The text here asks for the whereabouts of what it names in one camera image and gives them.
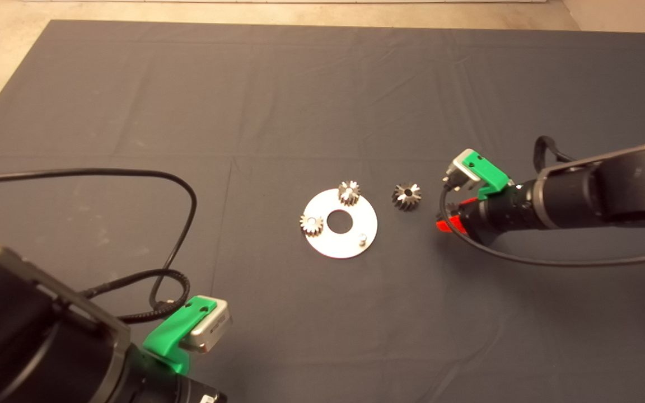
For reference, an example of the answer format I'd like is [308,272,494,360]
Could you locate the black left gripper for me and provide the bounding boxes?
[110,350,228,403]

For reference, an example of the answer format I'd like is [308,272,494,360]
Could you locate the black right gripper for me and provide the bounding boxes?
[436,180,541,234]

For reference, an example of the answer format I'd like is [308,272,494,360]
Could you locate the large steel gear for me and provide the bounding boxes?
[392,184,422,212]

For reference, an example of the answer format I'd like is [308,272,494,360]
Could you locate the small steel spur gear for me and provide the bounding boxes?
[338,181,361,206]
[299,214,324,236]

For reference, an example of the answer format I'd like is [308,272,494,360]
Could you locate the round metal plate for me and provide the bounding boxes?
[302,189,378,260]

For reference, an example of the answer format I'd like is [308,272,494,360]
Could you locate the dark grey table cloth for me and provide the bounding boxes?
[0,20,645,403]

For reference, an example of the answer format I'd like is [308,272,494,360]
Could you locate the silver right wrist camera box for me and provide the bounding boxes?
[448,148,483,192]

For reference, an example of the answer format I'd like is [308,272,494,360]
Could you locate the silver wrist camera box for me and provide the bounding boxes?
[448,148,483,192]
[180,296,232,354]

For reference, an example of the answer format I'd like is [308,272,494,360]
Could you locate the green right camera mount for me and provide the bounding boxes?
[464,151,515,201]

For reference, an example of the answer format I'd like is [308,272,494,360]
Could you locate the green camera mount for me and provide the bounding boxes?
[142,297,216,374]
[464,151,515,201]

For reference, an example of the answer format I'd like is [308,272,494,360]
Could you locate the green left camera mount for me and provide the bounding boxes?
[142,297,216,374]

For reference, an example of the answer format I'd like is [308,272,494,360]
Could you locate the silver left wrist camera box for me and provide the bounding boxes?
[180,296,232,354]

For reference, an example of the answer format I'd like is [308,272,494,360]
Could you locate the smooth black right camera cable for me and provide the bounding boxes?
[439,188,645,268]

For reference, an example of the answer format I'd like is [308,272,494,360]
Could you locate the smooth black camera cable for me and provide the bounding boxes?
[439,188,645,268]
[0,168,198,311]

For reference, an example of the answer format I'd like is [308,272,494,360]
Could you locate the braided black left arm cable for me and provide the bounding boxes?
[79,269,190,324]

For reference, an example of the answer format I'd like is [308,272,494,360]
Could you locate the smooth black left camera cable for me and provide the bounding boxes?
[0,168,198,311]

